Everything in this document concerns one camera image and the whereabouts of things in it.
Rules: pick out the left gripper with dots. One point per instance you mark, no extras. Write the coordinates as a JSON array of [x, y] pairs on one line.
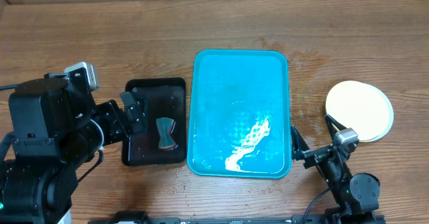
[[120, 130]]

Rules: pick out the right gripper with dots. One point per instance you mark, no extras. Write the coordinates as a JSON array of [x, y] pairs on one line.
[[299, 147]]

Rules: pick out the green and red sponge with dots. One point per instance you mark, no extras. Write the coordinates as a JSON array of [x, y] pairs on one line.
[[165, 128]]

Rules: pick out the yellow-green plate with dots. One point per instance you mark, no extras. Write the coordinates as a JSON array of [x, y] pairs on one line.
[[356, 105]]

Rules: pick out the light blue plate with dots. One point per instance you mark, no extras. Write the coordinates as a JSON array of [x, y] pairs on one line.
[[390, 119]]

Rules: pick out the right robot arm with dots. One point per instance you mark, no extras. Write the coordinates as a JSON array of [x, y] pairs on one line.
[[356, 196]]

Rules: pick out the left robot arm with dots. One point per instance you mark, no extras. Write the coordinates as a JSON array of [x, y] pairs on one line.
[[57, 127]]

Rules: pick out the black plastic tray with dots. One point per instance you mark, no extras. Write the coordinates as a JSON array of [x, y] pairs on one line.
[[165, 97]]

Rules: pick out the teal plastic tray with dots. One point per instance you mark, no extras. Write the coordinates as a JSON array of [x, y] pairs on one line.
[[239, 120]]

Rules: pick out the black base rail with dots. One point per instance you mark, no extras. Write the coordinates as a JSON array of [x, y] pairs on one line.
[[141, 217]]

